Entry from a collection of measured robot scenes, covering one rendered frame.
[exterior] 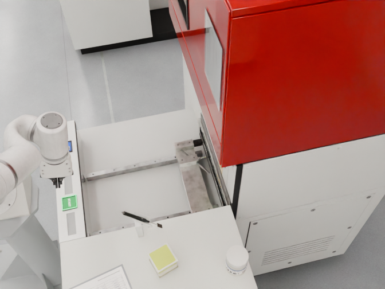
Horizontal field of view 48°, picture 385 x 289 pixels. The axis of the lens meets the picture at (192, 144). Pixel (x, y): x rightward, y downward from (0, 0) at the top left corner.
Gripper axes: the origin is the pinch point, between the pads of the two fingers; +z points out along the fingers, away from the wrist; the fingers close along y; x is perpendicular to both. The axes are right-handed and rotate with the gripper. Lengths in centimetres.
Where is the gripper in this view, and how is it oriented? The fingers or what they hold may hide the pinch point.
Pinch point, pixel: (57, 181)
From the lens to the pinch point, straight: 154.9
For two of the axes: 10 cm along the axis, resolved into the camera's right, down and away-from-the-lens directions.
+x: 2.3, 7.8, -5.8
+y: -9.6, 0.7, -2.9
